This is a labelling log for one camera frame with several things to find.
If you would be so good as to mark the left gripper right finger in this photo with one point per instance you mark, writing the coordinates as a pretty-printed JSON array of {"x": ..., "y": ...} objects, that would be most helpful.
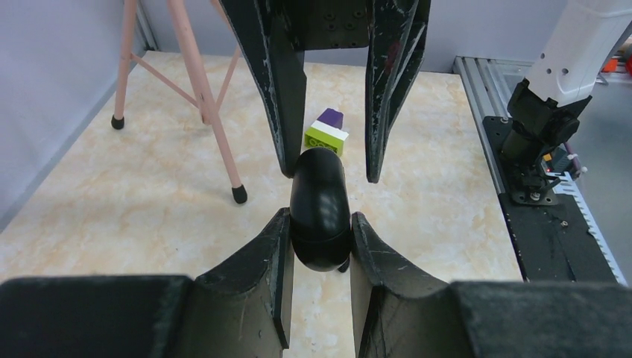
[{"x": 399, "y": 310}]

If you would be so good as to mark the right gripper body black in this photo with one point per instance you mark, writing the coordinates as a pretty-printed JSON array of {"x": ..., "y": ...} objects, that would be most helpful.
[{"x": 326, "y": 24}]

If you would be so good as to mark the pink tripod stand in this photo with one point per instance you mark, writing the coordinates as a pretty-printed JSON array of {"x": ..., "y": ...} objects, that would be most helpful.
[{"x": 202, "y": 98}]

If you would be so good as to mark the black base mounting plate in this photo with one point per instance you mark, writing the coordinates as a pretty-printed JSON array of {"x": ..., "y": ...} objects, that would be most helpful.
[{"x": 549, "y": 229}]

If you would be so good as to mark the black oval case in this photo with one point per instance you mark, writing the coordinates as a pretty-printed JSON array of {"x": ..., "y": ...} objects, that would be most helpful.
[{"x": 320, "y": 227}]

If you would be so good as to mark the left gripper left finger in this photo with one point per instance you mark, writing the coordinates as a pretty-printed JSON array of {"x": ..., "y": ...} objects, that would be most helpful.
[{"x": 236, "y": 309}]

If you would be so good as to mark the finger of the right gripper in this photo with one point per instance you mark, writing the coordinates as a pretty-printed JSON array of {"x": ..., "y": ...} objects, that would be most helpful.
[
  {"x": 264, "y": 34},
  {"x": 397, "y": 41}
]

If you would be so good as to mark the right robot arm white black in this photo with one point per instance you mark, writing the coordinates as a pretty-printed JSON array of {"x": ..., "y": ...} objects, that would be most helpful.
[{"x": 544, "y": 106}]

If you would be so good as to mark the green white purple block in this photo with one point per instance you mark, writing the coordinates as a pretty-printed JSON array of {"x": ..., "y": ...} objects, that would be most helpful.
[{"x": 327, "y": 132}]

